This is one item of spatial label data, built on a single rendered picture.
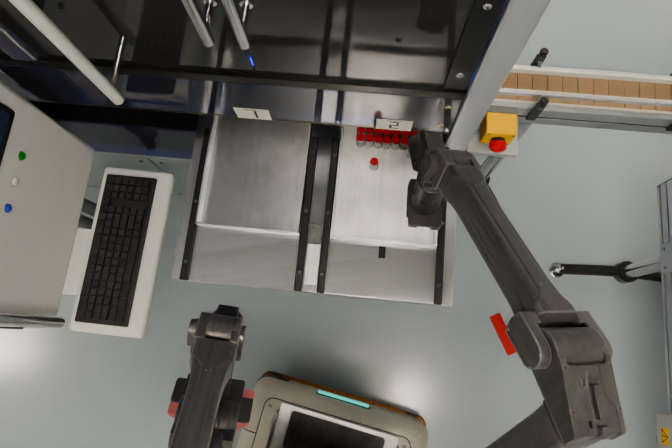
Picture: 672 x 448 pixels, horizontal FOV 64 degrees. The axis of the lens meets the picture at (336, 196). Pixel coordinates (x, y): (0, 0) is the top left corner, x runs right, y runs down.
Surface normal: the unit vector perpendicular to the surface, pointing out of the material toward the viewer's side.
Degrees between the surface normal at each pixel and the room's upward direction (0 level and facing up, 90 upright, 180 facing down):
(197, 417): 41
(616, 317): 0
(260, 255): 0
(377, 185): 0
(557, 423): 69
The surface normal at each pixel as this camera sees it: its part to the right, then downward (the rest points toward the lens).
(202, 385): 0.19, -0.79
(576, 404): 0.33, -0.33
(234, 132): -0.04, -0.25
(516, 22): -0.10, 0.96
